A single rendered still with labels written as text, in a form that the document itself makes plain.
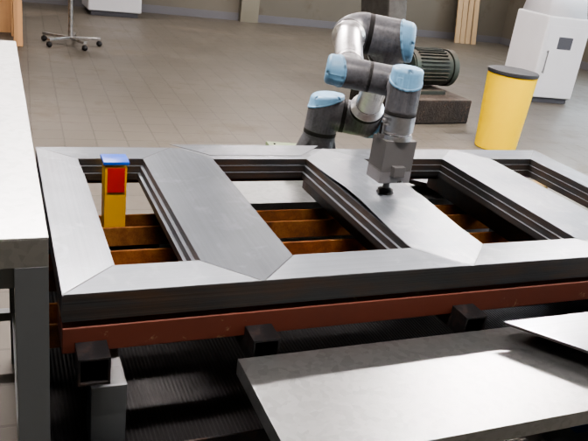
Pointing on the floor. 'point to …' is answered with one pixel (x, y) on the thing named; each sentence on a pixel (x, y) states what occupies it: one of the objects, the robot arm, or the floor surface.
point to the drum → (504, 107)
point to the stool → (68, 32)
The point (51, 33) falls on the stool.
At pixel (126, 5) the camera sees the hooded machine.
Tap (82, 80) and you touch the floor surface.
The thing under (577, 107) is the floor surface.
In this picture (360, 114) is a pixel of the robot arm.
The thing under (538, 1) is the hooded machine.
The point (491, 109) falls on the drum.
